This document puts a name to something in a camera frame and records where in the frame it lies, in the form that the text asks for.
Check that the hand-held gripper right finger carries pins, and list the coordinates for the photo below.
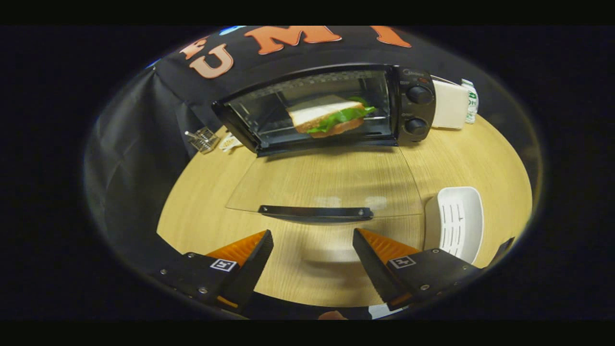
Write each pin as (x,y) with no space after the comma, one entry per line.
(375,271)

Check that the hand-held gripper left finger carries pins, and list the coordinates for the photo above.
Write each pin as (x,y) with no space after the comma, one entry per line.
(250,274)

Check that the glass toaster oven door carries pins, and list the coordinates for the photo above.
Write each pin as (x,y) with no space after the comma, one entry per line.
(317,212)

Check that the black toaster oven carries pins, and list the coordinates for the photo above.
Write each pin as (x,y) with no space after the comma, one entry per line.
(401,110)

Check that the lettuce sandwich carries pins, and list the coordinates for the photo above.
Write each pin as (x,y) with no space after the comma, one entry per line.
(322,113)

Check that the black oven knob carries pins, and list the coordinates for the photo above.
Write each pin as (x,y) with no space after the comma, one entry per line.
(416,126)
(419,94)

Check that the white plastic tray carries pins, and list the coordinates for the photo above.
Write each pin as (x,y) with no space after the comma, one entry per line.
(456,221)

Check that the small printed white packet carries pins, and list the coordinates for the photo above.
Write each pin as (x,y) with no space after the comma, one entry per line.
(230,142)

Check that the white box appliance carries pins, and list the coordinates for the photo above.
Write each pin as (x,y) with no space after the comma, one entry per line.
(449,105)

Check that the white bottle green label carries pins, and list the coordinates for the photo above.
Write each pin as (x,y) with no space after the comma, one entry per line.
(472,102)

